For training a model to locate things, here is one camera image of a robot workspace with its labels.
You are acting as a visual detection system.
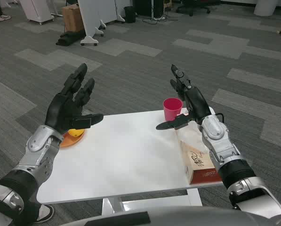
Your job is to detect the white wheeled cabinet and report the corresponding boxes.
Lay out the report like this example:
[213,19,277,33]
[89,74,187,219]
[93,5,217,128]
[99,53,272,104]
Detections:
[19,0,55,25]

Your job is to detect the pink plastic cup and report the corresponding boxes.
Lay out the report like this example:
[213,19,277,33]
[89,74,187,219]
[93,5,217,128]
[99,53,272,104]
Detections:
[163,98,183,121]

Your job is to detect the black trash bin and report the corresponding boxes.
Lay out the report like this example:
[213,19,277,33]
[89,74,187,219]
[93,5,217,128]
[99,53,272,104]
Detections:
[124,6,136,24]

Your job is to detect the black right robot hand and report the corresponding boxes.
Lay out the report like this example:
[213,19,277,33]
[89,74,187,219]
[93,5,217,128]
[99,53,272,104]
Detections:
[155,64,213,131]

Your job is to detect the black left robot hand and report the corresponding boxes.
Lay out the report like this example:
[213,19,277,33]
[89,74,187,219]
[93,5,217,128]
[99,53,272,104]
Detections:
[44,63,104,136]

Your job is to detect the black white sneaker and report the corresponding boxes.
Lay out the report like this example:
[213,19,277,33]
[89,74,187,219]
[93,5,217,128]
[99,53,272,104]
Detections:
[34,204,55,224]

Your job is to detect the white wheeled partition board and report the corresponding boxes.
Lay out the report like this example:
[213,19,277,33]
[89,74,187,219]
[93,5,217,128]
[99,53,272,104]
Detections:
[78,0,126,47]

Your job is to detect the orange tissue box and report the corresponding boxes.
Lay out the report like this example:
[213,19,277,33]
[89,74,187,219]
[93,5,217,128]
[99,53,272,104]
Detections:
[175,124,223,185]

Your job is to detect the orange plate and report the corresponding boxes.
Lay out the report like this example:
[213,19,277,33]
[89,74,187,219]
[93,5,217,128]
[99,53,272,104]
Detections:
[59,129,86,148]

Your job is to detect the yellow orange fruit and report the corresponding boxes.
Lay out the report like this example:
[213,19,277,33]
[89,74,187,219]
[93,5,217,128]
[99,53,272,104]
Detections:
[68,128,85,137]

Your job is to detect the black office chair base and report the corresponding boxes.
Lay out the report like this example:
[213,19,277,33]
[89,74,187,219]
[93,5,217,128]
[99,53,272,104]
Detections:
[175,0,211,16]

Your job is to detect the black bag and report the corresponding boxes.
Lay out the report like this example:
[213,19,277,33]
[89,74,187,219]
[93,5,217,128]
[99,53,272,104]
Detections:
[55,30,87,47]

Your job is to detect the silver robot chest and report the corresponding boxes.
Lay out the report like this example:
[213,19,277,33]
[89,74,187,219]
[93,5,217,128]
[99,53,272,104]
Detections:
[40,207,281,226]

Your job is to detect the white table base frame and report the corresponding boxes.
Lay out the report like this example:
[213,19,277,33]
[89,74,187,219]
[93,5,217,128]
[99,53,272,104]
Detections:
[101,188,203,216]

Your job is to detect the black floor cables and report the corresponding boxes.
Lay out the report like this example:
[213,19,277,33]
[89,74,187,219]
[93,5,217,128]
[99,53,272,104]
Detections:
[142,16,169,25]

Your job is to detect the white round column base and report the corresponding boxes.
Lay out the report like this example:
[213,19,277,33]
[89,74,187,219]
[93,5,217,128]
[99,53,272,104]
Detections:
[253,0,278,16]

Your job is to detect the brown cardboard box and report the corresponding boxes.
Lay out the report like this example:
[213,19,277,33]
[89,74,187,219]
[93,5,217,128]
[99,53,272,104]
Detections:
[61,4,84,33]

